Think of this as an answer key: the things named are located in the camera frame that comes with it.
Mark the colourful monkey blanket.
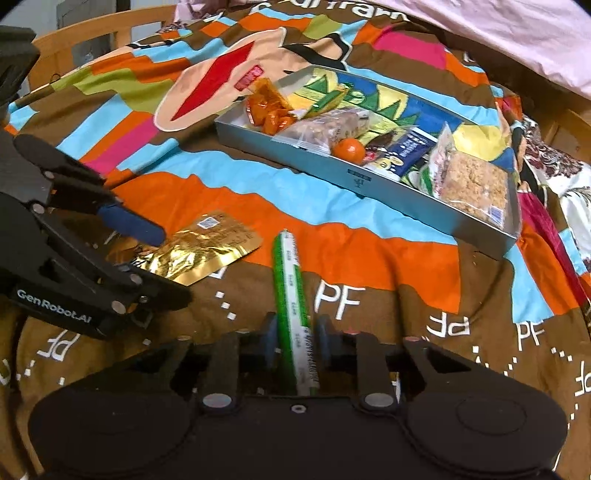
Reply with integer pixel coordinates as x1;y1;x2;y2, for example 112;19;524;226
1;2;590;479

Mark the clear biscuit bar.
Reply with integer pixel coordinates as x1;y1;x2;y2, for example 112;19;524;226
273;106;374;153

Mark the pink bed sheet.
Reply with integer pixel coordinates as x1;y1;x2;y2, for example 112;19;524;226
174;1;590;100

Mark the yellow snack packet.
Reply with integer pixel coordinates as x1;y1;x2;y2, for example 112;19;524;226
287;77;351;120

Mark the green sausage stick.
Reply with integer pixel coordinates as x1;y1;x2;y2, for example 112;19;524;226
271;230;320;396

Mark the floral white satin quilt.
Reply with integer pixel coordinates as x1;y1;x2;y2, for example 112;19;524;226
523;116;590;273

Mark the clear pack of crackers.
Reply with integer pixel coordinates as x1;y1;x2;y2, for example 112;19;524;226
434;151;509;230

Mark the small orange fruit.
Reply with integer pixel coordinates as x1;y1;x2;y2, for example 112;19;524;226
332;138;367;165

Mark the grey tray with dinosaur print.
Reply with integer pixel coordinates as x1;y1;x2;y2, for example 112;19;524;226
215;65;521;258

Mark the small clear red candy wrapper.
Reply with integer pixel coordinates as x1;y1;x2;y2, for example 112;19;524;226
363;128;404;164

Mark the gold foil snack packet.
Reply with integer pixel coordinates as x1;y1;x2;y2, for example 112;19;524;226
131;211;263;286

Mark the blue white calcium sachet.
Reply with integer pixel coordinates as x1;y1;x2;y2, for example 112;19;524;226
365;126;437;181

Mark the orange chicken leg packet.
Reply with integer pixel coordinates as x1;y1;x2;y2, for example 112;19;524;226
235;65;297;136

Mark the white green snack bag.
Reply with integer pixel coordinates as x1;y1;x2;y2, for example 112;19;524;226
406;122;456;198

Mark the wooden bed rail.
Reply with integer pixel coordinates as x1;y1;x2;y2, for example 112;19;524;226
27;5;175;91

